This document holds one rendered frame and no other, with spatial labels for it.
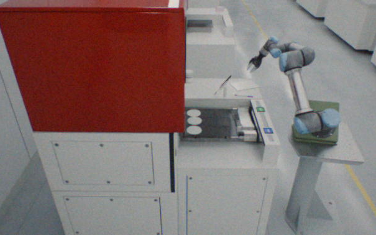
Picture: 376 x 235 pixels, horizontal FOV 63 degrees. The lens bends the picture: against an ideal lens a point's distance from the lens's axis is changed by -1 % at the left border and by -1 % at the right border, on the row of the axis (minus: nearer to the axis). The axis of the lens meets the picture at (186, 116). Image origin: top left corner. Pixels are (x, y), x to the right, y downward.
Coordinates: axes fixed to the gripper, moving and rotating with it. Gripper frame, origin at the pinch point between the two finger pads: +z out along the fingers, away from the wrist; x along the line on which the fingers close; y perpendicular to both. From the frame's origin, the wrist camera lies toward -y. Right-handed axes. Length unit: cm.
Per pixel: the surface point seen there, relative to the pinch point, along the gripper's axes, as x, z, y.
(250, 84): 6.6, 1.6, 18.6
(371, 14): 129, -49, -381
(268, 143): 31, -9, 90
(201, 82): -26.4, 20.8, 29.8
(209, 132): 0, 15, 85
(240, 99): 5.8, 3.7, 43.1
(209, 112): -7, 19, 61
